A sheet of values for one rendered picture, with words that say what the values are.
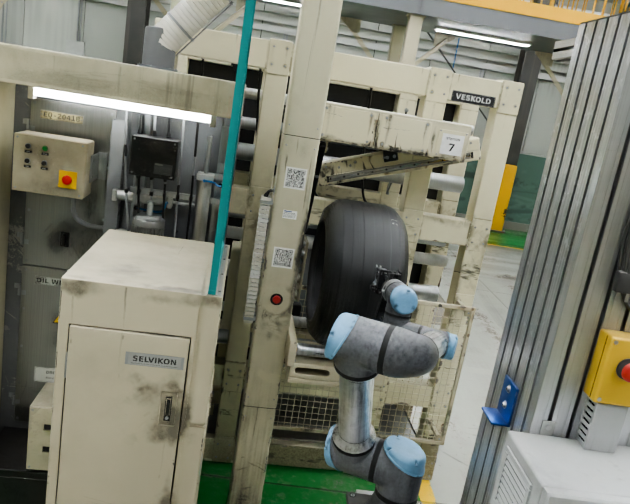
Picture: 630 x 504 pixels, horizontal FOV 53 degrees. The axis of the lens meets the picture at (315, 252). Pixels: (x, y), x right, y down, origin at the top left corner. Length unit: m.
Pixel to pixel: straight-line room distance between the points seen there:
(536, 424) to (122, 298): 1.01
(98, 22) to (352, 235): 10.19
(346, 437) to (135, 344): 0.59
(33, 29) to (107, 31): 1.25
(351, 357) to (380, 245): 0.79
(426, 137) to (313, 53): 0.62
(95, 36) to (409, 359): 10.97
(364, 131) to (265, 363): 0.97
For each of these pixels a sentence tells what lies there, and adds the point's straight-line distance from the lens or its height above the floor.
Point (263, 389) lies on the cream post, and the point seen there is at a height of 0.70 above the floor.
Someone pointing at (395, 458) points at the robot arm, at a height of 0.94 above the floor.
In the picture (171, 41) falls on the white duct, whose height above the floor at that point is 1.90.
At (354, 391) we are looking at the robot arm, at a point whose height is 1.13.
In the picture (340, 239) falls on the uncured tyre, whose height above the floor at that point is 1.34.
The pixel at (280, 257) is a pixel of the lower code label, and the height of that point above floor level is 1.22.
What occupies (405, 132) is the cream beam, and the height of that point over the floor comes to 1.72.
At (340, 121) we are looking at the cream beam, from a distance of 2.48.
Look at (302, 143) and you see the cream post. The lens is 2.21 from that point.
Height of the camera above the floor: 1.80
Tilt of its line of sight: 14 degrees down
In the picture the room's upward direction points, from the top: 10 degrees clockwise
